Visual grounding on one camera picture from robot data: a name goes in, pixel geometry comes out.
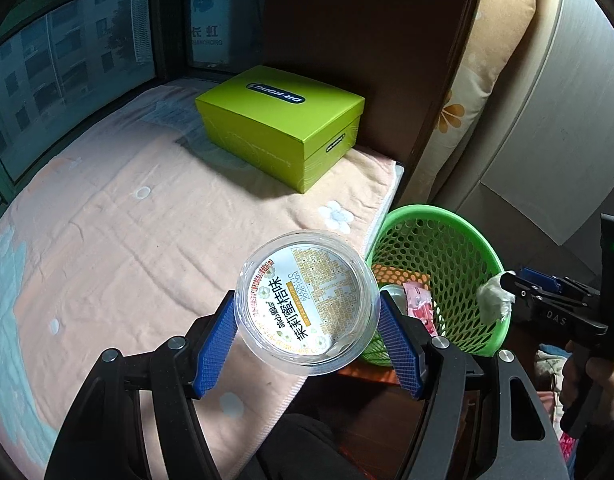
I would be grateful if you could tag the white wrapper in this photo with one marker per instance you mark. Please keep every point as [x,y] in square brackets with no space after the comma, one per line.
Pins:
[492,297]

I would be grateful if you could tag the green plastic mesh basket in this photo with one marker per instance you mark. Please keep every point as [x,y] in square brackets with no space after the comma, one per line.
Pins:
[437,212]

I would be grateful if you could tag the pink snack wrapper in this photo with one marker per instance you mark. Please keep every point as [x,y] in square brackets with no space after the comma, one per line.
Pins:
[419,300]

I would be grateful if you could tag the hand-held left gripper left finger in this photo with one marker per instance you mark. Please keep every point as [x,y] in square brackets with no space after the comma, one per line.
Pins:
[214,345]

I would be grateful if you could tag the brown wooden board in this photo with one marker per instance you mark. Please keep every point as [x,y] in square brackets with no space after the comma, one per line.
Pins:
[362,35]

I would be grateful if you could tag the person's right hand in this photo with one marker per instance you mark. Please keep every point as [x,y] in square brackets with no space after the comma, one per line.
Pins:
[607,380]

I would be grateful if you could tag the white louvered panel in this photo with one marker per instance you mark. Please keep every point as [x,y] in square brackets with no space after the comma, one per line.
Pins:
[142,25]

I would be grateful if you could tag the pink patterned cloth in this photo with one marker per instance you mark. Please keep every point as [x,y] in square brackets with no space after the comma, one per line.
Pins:
[567,447]

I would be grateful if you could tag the round shallow plastic tub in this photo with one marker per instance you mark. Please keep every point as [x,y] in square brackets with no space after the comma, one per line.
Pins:
[307,305]

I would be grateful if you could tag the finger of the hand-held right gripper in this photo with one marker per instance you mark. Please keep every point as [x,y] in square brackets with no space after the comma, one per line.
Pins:
[562,287]
[557,315]

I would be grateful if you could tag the beige flowered pillow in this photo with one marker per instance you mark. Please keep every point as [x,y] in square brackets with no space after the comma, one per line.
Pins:
[487,60]

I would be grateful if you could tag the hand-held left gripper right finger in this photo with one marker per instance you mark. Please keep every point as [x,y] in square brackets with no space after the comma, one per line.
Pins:
[397,340]

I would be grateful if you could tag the pink flowered blanket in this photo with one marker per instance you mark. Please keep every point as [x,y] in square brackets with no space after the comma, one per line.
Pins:
[137,210]

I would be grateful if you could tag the window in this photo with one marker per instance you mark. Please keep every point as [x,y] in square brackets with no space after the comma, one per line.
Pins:
[62,60]

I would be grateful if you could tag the person's right forearm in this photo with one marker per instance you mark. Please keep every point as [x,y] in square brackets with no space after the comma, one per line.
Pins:
[607,440]

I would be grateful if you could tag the lime green cardboard box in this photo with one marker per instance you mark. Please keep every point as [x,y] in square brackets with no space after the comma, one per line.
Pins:
[272,120]

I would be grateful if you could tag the white printed carton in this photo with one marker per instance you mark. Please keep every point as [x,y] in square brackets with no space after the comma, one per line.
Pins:
[207,20]

